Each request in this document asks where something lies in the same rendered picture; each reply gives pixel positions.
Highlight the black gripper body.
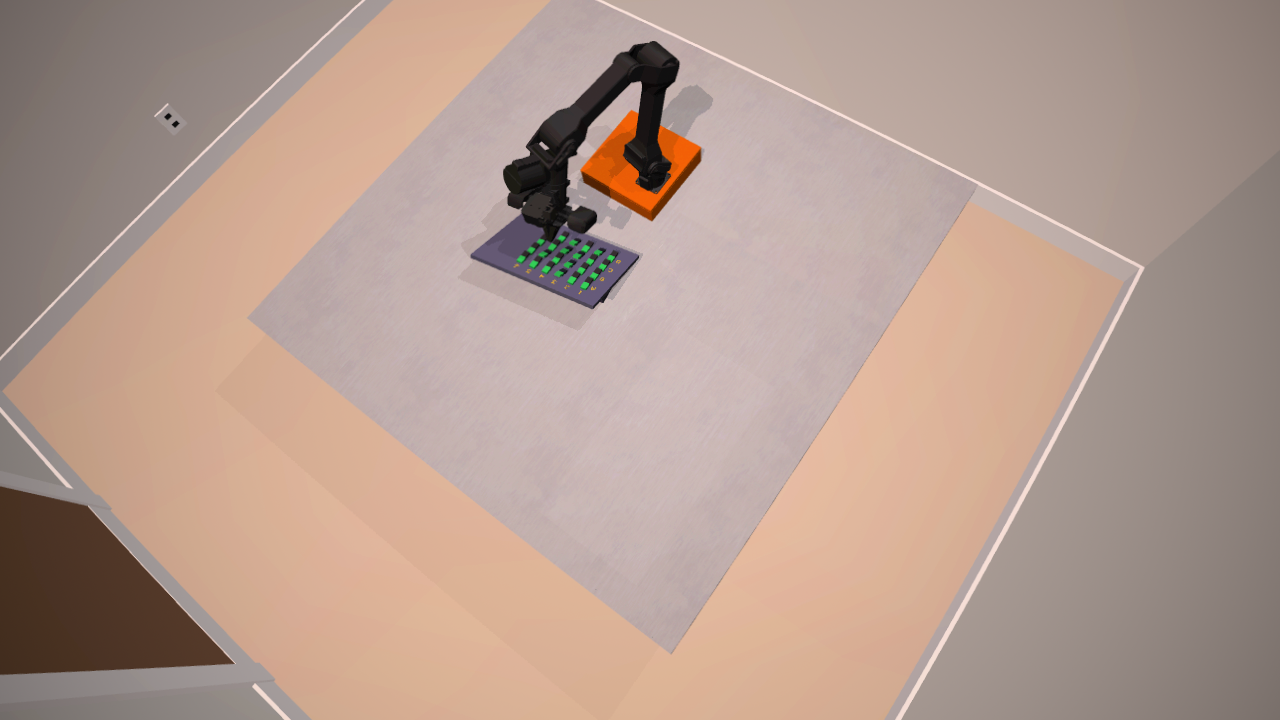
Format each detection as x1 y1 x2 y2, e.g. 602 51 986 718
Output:
508 179 596 233

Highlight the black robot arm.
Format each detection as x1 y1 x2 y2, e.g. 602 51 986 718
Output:
503 41 678 228

